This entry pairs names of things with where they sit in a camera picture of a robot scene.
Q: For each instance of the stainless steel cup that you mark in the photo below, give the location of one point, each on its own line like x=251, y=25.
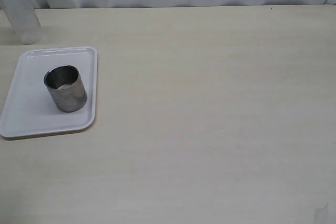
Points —
x=66, y=88

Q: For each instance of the white plastic tray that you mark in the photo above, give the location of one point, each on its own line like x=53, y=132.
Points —
x=29, y=109

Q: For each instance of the translucent plastic measuring cup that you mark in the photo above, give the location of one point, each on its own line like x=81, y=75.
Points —
x=23, y=19

